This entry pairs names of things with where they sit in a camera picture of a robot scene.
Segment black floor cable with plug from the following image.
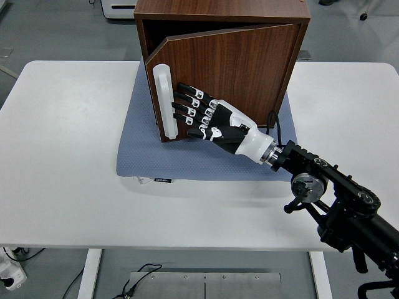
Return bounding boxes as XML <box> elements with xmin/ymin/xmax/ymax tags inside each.
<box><xmin>60</xmin><ymin>263</ymin><xmax>163</xmax><ymax>299</ymax></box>

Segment white power strip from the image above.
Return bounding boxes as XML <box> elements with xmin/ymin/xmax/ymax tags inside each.
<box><xmin>0</xmin><ymin>247</ymin><xmax>27</xmax><ymax>292</ymax></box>

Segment white table leg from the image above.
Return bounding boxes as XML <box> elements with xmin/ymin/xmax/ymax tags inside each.
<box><xmin>77</xmin><ymin>249</ymin><xmax>103</xmax><ymax>299</ymax></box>
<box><xmin>309</xmin><ymin>250</ymin><xmax>333</xmax><ymax>299</ymax></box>

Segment grey slanted metal bar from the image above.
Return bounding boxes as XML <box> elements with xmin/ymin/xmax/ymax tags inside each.
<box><xmin>0</xmin><ymin>64</ymin><xmax>19</xmax><ymax>80</ymax></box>

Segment white door handle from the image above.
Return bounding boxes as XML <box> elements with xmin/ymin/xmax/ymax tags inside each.
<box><xmin>152</xmin><ymin>64</ymin><xmax>180</xmax><ymax>140</ymax></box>

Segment white appliance with dark slot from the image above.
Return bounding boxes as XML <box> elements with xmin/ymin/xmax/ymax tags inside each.
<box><xmin>100</xmin><ymin>0</ymin><xmax>140</xmax><ymax>21</ymax></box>

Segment black caster wheel with rod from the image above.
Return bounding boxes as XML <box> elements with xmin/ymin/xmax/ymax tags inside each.
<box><xmin>358</xmin><ymin>0</ymin><xmax>378</xmax><ymax>22</ymax></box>

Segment brown wooden cabinet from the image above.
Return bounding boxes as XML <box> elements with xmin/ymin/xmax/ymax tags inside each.
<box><xmin>133</xmin><ymin>0</ymin><xmax>312</xmax><ymax>144</ymax></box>

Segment blue-grey perforated mat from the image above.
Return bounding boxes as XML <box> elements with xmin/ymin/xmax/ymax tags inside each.
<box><xmin>116</xmin><ymin>57</ymin><xmax>299</xmax><ymax>182</ymax></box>

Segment thin black power-strip cable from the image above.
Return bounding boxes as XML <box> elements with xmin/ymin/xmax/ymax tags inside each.
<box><xmin>2</xmin><ymin>247</ymin><xmax>46</xmax><ymax>262</ymax></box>

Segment brown wooden cabinet door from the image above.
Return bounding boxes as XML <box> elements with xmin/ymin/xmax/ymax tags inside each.
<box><xmin>145</xmin><ymin>23</ymin><xmax>302</xmax><ymax>144</ymax></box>

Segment grey metal plate with screws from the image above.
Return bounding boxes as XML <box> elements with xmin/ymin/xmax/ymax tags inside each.
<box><xmin>128</xmin><ymin>271</ymin><xmax>282</xmax><ymax>299</ymax></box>

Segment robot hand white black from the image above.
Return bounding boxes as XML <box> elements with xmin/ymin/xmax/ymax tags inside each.
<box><xmin>172</xmin><ymin>82</ymin><xmax>277</xmax><ymax>165</ymax></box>

